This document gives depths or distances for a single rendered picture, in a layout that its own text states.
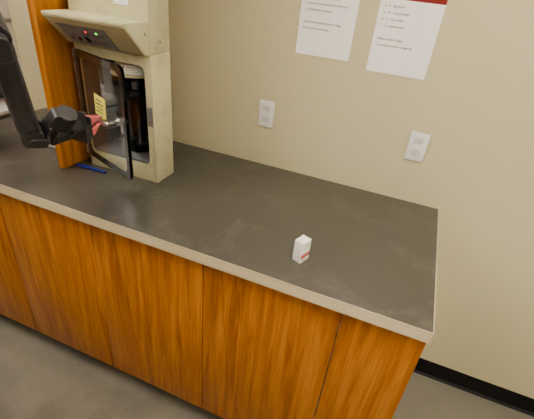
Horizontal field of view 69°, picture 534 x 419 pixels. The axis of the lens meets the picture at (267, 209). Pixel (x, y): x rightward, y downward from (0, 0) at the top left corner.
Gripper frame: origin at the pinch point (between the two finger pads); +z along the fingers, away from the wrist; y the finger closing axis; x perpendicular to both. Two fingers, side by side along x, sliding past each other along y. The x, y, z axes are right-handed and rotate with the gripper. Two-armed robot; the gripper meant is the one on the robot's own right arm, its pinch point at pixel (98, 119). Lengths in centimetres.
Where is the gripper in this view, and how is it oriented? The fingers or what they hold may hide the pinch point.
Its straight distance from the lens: 146.7
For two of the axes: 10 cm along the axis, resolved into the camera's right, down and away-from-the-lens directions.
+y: 1.0, -8.5, -5.1
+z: 3.9, -4.4, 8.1
